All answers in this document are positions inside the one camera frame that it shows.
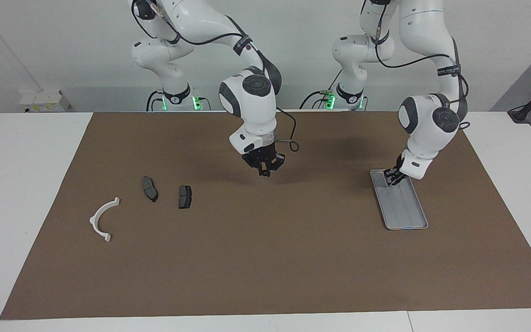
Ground rectangular dark grey brake pad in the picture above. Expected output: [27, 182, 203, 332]
[178, 185, 193, 209]

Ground black left base cables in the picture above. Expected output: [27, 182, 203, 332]
[300, 69, 344, 110]

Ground silver metal tray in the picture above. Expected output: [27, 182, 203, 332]
[370, 169, 429, 231]

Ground brown table mat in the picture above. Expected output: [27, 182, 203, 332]
[0, 111, 531, 320]

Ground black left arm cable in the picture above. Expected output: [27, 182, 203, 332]
[373, 0, 472, 130]

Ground black right base cables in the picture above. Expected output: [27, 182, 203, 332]
[147, 90, 165, 112]

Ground white wall socket box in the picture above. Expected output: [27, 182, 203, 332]
[19, 89, 71, 113]

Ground white curved plastic bracket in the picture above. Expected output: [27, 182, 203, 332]
[89, 197, 120, 243]

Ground black base cables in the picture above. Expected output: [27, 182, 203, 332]
[147, 90, 165, 112]
[300, 69, 344, 110]

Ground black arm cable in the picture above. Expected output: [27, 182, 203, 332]
[373, 0, 472, 130]
[132, 0, 300, 153]

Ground curved dark grey brake pad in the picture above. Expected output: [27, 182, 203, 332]
[142, 177, 159, 203]

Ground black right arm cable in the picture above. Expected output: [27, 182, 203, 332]
[132, 0, 300, 153]

